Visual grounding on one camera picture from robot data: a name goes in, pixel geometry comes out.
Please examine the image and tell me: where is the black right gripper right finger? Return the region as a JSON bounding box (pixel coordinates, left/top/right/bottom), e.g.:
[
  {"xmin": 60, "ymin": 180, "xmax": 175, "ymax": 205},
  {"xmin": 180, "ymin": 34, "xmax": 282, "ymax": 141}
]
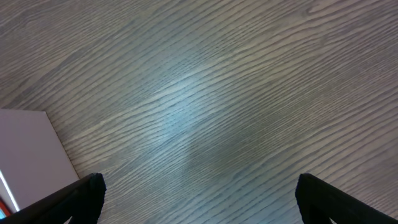
[{"xmin": 295, "ymin": 174, "xmax": 397, "ymax": 224}]

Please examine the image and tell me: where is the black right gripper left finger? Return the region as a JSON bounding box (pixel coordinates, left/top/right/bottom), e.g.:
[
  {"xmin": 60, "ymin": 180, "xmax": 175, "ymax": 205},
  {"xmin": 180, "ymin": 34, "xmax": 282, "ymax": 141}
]
[{"xmin": 1, "ymin": 173, "xmax": 106, "ymax": 224}]

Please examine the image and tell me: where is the white cardboard box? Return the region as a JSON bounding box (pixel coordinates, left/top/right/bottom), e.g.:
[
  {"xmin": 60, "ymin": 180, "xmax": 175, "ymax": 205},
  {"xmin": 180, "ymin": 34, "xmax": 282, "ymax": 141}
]
[{"xmin": 1, "ymin": 109, "xmax": 79, "ymax": 213}]

